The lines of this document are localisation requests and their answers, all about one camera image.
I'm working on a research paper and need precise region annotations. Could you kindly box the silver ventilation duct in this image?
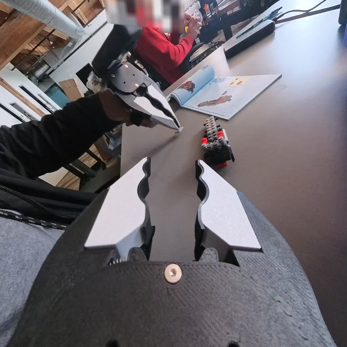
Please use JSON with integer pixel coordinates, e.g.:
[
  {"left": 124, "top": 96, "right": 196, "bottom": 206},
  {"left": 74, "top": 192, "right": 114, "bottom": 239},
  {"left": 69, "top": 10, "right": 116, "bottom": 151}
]
[{"left": 0, "top": 0, "right": 87, "bottom": 41}]

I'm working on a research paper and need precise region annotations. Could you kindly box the blue pen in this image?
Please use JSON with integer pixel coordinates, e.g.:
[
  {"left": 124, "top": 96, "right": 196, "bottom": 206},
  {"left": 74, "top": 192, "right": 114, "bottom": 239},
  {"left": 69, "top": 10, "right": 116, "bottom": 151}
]
[{"left": 235, "top": 7, "right": 283, "bottom": 40}]

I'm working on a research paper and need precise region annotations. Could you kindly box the dashed black cord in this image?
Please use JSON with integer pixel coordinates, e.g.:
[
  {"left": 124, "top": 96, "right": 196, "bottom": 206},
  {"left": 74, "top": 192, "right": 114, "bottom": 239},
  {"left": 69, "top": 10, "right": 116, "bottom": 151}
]
[{"left": 0, "top": 209, "right": 67, "bottom": 231}]

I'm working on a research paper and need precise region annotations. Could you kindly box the person's left hand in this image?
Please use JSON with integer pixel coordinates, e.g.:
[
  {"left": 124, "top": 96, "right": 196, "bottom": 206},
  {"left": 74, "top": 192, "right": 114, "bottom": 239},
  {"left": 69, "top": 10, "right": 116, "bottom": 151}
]
[{"left": 98, "top": 89, "right": 153, "bottom": 128}]

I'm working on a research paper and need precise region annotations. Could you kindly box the grey desk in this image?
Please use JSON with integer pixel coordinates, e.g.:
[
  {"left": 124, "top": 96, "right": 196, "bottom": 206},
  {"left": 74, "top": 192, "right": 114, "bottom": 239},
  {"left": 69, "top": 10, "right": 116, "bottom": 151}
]
[{"left": 121, "top": 0, "right": 347, "bottom": 347}]

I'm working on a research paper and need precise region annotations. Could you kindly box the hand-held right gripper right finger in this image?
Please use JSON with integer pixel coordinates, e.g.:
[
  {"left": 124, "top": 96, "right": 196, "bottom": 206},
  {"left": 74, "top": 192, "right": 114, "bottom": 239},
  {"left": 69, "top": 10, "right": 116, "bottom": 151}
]
[{"left": 195, "top": 159, "right": 262, "bottom": 262}]

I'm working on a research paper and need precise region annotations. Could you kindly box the black cable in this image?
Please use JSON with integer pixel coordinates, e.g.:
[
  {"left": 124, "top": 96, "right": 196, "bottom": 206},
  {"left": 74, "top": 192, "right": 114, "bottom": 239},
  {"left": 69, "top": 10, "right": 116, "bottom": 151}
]
[{"left": 274, "top": 0, "right": 342, "bottom": 23}]

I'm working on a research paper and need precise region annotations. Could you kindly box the cardboard box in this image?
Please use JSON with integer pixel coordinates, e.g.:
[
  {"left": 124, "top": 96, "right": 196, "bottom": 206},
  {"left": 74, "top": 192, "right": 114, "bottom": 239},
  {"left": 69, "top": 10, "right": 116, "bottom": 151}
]
[{"left": 59, "top": 78, "right": 84, "bottom": 102}]

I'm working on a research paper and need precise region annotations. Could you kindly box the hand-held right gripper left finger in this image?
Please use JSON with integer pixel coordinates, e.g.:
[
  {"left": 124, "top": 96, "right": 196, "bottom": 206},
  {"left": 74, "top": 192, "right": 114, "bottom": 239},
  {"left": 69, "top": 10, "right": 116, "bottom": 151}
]
[{"left": 85, "top": 157, "right": 155, "bottom": 261}]

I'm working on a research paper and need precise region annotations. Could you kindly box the brick instruction booklet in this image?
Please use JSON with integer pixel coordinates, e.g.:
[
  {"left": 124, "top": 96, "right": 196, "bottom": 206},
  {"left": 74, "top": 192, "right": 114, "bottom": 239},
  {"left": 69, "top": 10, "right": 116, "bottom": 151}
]
[{"left": 167, "top": 64, "right": 282, "bottom": 120}]

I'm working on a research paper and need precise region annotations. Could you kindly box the black computer monitor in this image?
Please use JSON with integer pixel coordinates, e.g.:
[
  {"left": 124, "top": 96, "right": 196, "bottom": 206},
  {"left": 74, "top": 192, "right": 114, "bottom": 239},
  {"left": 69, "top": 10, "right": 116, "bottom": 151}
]
[{"left": 76, "top": 63, "right": 94, "bottom": 82}]

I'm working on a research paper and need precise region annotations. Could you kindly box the person's grey shirt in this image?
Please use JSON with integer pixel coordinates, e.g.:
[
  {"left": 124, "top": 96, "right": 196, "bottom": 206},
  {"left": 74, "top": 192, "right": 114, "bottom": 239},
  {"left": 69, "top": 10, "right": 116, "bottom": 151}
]
[{"left": 0, "top": 210, "right": 68, "bottom": 347}]

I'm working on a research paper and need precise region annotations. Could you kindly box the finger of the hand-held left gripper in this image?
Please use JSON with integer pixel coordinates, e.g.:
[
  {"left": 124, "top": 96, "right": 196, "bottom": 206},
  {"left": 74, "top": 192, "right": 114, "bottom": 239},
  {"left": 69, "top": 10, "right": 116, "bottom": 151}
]
[
  {"left": 146, "top": 85, "right": 181, "bottom": 129},
  {"left": 128, "top": 96, "right": 181, "bottom": 132}
]

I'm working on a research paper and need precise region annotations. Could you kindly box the clear plastic wrapped bundle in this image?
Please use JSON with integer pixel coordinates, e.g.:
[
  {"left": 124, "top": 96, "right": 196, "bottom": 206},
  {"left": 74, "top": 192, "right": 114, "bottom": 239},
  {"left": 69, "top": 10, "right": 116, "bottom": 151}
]
[{"left": 87, "top": 73, "right": 104, "bottom": 93}]

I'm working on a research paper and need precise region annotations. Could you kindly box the black power bank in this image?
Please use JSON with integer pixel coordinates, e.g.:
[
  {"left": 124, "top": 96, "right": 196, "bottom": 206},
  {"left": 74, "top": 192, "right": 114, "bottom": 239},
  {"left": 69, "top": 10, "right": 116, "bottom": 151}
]
[{"left": 224, "top": 20, "right": 275, "bottom": 59}]

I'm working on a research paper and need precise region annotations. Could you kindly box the grey brick model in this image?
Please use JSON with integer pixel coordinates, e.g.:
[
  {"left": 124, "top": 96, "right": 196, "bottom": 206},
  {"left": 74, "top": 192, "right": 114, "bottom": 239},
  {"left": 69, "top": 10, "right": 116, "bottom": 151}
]
[{"left": 201, "top": 116, "right": 235, "bottom": 169}]

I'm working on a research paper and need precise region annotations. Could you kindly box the person's left forearm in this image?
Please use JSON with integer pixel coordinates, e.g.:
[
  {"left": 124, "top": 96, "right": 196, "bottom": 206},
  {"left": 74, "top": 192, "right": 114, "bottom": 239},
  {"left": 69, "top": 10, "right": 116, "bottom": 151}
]
[{"left": 0, "top": 95, "right": 120, "bottom": 179}]

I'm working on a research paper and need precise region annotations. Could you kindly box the person's black jacket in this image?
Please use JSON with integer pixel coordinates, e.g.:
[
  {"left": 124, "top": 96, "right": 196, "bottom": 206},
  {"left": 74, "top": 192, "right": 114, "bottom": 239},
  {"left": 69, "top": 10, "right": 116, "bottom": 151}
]
[{"left": 0, "top": 168, "right": 98, "bottom": 226}]

